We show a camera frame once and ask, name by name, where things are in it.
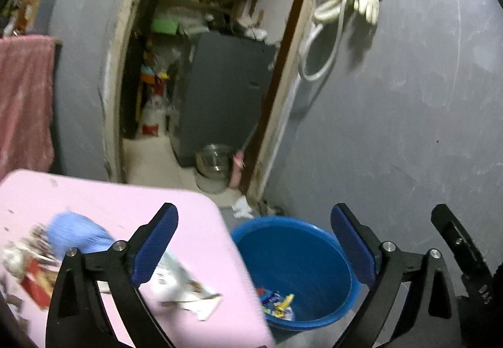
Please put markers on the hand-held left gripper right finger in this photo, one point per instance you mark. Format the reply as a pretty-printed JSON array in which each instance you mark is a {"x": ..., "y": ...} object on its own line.
[{"x": 353, "y": 249}]

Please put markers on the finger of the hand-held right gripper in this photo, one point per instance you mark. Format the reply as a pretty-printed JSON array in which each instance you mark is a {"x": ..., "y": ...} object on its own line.
[{"x": 458, "y": 242}]

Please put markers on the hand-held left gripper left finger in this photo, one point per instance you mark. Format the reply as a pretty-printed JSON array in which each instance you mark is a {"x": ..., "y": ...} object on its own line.
[{"x": 155, "y": 249}]

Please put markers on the white packet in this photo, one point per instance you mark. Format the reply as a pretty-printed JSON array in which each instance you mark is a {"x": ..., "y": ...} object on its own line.
[{"x": 184, "y": 285}]

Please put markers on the blue plastic bucket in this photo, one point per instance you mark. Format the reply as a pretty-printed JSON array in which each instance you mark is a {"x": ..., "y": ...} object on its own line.
[{"x": 298, "y": 253}]

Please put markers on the light blue cloth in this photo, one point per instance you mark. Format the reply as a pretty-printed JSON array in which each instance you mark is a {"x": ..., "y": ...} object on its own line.
[{"x": 74, "y": 232}]

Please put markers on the yellow-edged wrapper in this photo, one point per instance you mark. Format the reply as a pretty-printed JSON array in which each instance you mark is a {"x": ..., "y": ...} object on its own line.
[{"x": 286, "y": 303}]

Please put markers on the dark blue packet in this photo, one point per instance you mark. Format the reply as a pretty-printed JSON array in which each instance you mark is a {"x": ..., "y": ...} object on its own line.
[{"x": 268, "y": 296}]

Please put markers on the red snack wrapper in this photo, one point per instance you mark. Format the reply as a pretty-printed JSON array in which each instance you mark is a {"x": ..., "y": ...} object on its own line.
[{"x": 35, "y": 283}]

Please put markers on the floral pink tablecloth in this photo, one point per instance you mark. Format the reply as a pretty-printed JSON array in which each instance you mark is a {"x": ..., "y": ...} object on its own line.
[{"x": 118, "y": 206}]

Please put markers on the crumpled white paper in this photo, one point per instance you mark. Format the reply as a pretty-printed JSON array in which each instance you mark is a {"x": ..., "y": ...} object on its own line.
[{"x": 241, "y": 208}]

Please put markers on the metal pot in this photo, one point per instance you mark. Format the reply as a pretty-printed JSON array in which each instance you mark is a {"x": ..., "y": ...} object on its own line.
[{"x": 214, "y": 167}]

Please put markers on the white spray bottle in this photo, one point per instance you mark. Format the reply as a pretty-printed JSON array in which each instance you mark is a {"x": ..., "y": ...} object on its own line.
[{"x": 153, "y": 116}]

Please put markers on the grey washing machine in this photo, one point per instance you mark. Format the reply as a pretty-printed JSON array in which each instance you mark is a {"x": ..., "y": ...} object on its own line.
[{"x": 224, "y": 96}]

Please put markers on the orange blue plastic item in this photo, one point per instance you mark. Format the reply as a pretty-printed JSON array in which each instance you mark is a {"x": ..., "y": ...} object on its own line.
[{"x": 151, "y": 73}]

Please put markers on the pink checked cloth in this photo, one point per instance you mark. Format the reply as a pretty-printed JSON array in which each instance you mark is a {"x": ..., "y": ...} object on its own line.
[{"x": 23, "y": 96}]

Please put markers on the green box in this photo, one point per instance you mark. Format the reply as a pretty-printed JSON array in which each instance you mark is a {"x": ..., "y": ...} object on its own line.
[{"x": 165, "y": 24}]

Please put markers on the white plastic item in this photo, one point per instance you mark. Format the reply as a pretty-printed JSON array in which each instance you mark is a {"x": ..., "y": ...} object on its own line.
[{"x": 255, "y": 33}]

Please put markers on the cream rubber gloves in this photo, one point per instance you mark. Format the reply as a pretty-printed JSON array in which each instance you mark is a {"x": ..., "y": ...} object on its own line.
[{"x": 367, "y": 2}]

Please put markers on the orange liquid bottle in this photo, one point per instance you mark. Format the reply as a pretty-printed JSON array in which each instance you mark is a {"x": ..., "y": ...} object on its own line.
[{"x": 27, "y": 2}]

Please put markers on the wooden door frame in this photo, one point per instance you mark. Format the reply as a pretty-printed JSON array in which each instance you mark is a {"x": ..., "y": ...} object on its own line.
[{"x": 114, "y": 96}]

